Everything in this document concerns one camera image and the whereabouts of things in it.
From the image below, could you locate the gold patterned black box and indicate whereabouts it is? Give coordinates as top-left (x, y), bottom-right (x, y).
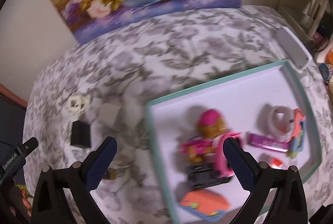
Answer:
top-left (103, 169), bottom-right (117, 180)

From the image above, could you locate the white and grey watch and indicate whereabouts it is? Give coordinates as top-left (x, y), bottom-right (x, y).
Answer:
top-left (267, 106), bottom-right (295, 142)

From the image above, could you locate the teal rimmed white tray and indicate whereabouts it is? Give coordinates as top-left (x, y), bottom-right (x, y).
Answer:
top-left (146, 61), bottom-right (322, 223)

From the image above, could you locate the pink and blue utility cutter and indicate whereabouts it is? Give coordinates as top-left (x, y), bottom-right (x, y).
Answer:
top-left (287, 108), bottom-right (306, 159)

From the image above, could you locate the black charger cube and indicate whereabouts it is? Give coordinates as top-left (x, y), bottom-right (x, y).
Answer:
top-left (71, 120), bottom-right (91, 148)

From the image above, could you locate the blue and pink case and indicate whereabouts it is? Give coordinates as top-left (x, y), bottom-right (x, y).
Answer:
top-left (178, 189), bottom-right (231, 223)

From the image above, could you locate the black toy car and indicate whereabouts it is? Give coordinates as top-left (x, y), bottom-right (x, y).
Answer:
top-left (187, 163), bottom-right (232, 191)

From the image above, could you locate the purple lighter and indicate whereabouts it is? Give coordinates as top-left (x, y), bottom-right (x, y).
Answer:
top-left (248, 133), bottom-right (289, 153)

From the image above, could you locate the white charger adapter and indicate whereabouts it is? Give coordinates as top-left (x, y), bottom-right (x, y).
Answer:
top-left (98, 103), bottom-right (121, 128)

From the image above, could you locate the orange glue tube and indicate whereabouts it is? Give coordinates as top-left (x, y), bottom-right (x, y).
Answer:
top-left (268, 157), bottom-right (285, 169)

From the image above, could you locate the colourful round tin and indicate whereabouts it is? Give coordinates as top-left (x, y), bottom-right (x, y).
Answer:
top-left (318, 63), bottom-right (333, 82)

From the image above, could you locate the pink puppy toy figure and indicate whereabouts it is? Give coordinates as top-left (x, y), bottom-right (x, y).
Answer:
top-left (181, 109), bottom-right (228, 165)

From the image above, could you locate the floral grey blanket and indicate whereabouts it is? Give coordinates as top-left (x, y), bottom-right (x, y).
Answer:
top-left (21, 5), bottom-right (333, 224)

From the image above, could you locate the white rectangular device box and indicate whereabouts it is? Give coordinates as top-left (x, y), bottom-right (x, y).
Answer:
top-left (276, 26), bottom-right (313, 71)

